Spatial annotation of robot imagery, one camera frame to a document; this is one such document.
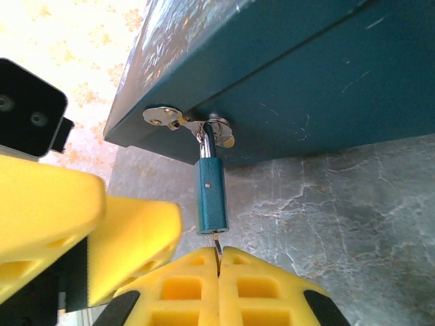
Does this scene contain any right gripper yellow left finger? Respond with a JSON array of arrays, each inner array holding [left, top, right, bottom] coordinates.
[[93, 247, 221, 326]]

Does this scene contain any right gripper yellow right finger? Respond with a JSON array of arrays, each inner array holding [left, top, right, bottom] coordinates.
[[217, 246, 351, 326]]

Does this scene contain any silver key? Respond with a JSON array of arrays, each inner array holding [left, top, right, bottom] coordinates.
[[211, 230, 225, 276]]

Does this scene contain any blue padlock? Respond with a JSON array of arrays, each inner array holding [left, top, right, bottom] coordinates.
[[192, 122, 230, 237]]

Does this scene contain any silver hasp flap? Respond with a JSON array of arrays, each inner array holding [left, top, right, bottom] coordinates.
[[142, 105, 205, 137]]

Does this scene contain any silver staple plate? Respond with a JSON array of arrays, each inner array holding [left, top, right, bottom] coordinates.
[[203, 113, 236, 149]]

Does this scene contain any blue metal box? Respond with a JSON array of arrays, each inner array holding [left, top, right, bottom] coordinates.
[[103, 0, 435, 168]]

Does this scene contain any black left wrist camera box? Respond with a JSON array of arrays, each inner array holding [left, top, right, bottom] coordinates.
[[0, 57, 75, 160]]

